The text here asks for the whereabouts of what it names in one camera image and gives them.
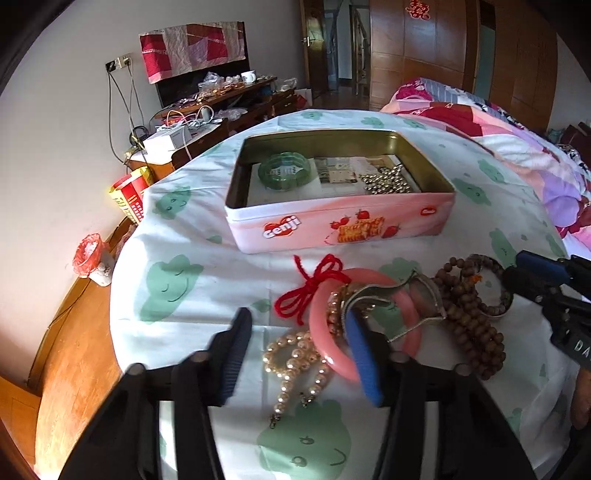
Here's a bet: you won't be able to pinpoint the wooden door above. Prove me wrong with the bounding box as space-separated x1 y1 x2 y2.
300 0 331 100

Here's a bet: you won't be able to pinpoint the pink bangle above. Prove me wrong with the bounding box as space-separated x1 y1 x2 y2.
308 268 423 383

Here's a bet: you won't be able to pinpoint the pearl necklace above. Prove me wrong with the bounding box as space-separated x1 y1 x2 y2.
262 330 333 428

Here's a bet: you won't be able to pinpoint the pink biscuit tin box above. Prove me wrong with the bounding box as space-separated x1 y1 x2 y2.
225 129 457 254

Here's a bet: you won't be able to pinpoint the black power cable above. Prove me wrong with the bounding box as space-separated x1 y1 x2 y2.
107 69 139 162
129 67 148 139

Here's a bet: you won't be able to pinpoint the trash bin with red bag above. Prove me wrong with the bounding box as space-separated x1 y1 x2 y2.
74 234 114 286

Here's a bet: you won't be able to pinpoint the brown wooden bead necklace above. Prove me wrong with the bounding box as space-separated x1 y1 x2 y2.
431 256 513 381

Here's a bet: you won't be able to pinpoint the white charging cable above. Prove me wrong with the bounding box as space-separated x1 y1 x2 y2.
166 106 215 160

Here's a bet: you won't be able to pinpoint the gold chain bracelet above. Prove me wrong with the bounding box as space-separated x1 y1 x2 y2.
325 285 365 339

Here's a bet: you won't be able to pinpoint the green jade bangle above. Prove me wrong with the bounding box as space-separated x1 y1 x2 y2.
257 152 311 191

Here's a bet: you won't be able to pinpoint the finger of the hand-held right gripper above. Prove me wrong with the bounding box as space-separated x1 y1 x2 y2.
516 250 573 286
502 267 563 305

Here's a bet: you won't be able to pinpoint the white cardboard box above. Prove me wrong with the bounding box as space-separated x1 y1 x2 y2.
143 127 188 155

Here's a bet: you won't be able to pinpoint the wooden bed headboard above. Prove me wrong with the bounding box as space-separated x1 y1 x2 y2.
547 122 591 153

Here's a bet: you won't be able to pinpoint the red yarn string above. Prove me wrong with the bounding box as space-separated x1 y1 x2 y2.
274 254 354 329

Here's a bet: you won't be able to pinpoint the red patchwork cover cloth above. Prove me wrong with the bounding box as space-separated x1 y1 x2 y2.
139 21 245 85

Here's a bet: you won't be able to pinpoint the patchwork bed quilt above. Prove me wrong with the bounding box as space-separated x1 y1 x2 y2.
379 78 591 241

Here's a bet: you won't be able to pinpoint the silver mesh watch band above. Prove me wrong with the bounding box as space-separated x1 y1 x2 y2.
346 272 448 342

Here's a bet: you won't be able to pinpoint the wooden wardrobe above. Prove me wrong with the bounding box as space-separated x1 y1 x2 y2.
369 0 559 134

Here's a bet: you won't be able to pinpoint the black television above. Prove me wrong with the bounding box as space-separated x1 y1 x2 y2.
154 21 250 107

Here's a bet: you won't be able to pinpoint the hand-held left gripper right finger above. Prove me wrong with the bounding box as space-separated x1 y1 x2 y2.
344 309 536 480

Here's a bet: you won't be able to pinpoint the printed paper cards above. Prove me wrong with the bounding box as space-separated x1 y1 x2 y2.
314 156 402 197

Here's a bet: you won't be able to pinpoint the silver bead bracelet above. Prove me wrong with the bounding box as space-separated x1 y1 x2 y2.
359 167 414 195

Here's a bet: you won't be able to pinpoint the red yellow carton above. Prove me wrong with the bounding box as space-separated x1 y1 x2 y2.
109 167 153 225

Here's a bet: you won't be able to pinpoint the person's right hand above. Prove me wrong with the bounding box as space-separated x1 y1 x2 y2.
571 369 591 430

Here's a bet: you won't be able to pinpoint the wooden television cabinet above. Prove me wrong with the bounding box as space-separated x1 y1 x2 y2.
127 76 301 183

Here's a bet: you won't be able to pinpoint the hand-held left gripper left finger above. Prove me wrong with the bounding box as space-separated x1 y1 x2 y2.
60 307 254 480

